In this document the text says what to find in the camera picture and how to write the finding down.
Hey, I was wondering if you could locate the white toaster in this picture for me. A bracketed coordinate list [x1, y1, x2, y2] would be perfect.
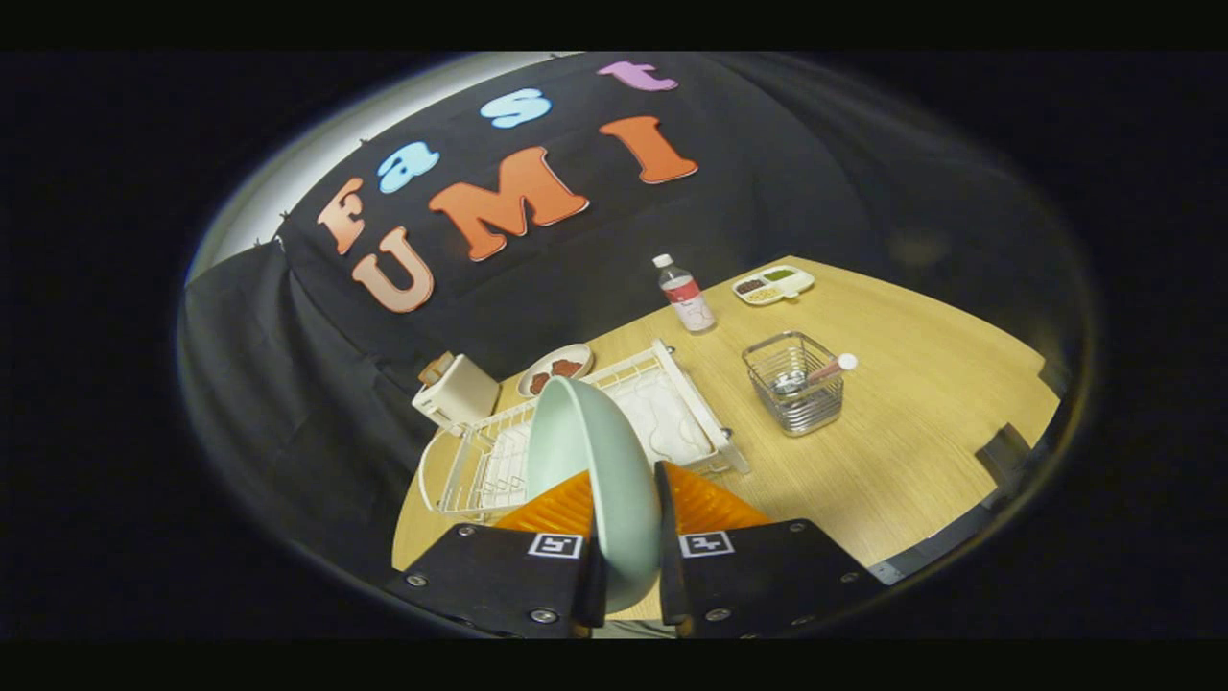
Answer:
[413, 353, 502, 435]

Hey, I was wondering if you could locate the metal wire basket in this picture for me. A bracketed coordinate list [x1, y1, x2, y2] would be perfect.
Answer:
[741, 331, 846, 438]

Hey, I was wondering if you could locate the white wire dish rack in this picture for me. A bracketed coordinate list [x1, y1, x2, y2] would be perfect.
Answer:
[418, 339, 752, 524]

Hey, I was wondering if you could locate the small plate with red food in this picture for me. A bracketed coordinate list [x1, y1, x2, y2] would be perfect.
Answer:
[516, 344, 596, 398]

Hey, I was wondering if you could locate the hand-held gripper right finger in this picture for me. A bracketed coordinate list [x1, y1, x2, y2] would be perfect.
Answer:
[654, 461, 888, 639]

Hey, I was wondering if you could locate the light green plate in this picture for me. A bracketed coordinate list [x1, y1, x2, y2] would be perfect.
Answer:
[525, 375, 663, 613]

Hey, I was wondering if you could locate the clear bottle with red label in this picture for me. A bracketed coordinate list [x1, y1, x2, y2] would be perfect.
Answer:
[652, 253, 718, 335]

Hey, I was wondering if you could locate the dark block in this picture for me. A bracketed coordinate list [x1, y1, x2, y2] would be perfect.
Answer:
[976, 422, 1035, 492]

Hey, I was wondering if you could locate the black backdrop cloth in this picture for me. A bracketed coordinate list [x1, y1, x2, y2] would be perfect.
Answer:
[177, 53, 1095, 615]

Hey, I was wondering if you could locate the white divided food tray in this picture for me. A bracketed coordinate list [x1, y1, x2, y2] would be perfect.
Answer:
[731, 265, 816, 307]

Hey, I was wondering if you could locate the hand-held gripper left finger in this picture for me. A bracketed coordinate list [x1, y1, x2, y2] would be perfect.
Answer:
[384, 467, 610, 639]

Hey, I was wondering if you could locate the pink handled spoon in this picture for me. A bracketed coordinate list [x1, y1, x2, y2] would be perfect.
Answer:
[772, 353, 860, 396]

